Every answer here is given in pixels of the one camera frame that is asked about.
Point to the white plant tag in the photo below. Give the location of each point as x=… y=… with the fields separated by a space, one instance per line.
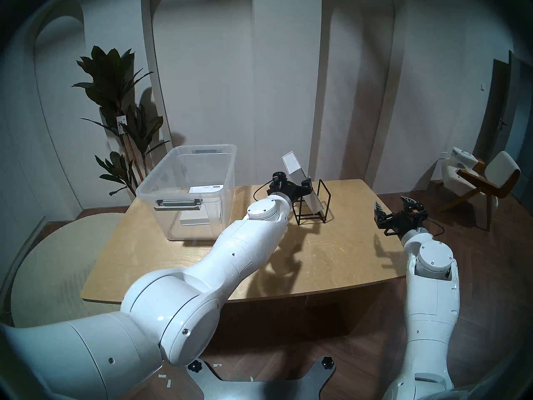
x=121 y=125

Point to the tall white book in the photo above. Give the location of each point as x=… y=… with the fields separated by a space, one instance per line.
x=296 y=168

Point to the white wooden armchair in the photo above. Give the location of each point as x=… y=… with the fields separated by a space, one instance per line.
x=504 y=166

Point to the dark green potted plant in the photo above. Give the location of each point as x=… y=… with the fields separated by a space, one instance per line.
x=110 y=70

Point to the grey door frame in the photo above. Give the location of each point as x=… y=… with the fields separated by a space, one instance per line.
x=526 y=128

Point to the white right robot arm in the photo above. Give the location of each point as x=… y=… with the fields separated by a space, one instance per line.
x=431 y=303

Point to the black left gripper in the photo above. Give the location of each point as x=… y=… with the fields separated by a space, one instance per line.
x=285 y=191

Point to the brown wooden door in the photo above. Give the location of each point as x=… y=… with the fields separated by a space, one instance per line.
x=493 y=111

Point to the grey open door leaf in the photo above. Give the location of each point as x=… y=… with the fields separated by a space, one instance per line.
x=513 y=95

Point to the white bag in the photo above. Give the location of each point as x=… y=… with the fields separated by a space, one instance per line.
x=463 y=157

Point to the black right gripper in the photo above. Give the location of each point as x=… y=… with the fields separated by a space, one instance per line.
x=393 y=225

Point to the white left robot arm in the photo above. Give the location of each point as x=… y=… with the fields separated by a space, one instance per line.
x=166 y=311

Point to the wooden table base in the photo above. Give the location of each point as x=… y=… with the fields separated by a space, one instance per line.
x=291 y=316

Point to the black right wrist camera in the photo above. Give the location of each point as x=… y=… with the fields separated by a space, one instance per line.
x=417 y=217

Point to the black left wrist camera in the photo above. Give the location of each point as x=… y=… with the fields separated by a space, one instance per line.
x=278 y=178

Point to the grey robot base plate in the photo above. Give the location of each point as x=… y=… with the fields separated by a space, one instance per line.
x=258 y=388

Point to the round beige rug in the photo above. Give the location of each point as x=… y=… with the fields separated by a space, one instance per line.
x=50 y=257

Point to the clear plastic storage box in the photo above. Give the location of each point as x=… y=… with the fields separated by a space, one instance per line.
x=187 y=170

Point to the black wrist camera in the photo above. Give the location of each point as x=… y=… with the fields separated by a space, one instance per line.
x=417 y=217
x=278 y=178

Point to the black star knob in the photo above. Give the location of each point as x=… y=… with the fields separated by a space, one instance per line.
x=327 y=363
x=194 y=366

